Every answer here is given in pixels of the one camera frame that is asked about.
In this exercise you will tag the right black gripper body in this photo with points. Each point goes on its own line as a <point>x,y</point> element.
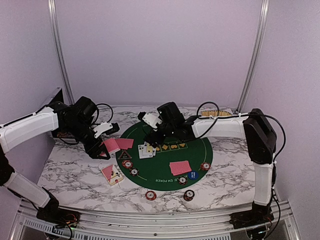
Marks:
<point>169,130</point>

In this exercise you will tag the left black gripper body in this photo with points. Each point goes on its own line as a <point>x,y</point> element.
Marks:
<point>77,130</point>

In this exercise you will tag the pink playing card deck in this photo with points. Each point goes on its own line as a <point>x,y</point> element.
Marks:
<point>111,145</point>

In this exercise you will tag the black triangular all-in button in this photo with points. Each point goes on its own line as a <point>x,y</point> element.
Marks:
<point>124,156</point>

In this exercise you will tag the face-down card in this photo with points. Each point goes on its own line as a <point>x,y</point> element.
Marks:
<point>124,143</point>
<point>180,167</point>

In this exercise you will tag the nine of spades card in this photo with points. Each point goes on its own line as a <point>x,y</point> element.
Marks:
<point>143,153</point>

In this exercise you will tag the dark chips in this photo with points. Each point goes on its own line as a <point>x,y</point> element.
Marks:
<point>134,172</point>
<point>182,180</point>

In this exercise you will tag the blue small blind button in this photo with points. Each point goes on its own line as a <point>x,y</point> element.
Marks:
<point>193,175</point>

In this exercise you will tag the dark red poker chip stack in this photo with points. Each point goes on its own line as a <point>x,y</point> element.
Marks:
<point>188,195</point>

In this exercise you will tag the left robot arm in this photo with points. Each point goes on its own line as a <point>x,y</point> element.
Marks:
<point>56,115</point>

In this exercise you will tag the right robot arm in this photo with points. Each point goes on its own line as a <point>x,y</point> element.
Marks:
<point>253,127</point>

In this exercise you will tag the white red card box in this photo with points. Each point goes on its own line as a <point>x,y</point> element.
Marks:
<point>112,174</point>

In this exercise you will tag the woven bamboo tray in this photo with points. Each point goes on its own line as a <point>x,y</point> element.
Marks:
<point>216,113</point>

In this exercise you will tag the aluminium poker chip case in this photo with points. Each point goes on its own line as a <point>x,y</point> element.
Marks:
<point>57,96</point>

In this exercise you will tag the round green poker mat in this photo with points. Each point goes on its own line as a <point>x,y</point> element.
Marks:
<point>155,173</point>

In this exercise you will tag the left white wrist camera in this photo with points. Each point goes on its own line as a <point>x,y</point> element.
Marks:
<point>107,128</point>

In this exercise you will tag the left aluminium frame post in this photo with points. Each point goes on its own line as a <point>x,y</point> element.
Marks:
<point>59,50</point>

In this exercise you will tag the aluminium frame post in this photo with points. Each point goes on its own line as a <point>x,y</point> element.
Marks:
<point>258,42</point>
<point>59,50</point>

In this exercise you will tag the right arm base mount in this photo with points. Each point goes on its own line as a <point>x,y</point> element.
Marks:
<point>248,218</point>

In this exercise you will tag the front aluminium rail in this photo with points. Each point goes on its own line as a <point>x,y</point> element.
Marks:
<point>211,224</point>

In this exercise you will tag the right aluminium frame post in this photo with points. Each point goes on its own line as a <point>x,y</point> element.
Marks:
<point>258,42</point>

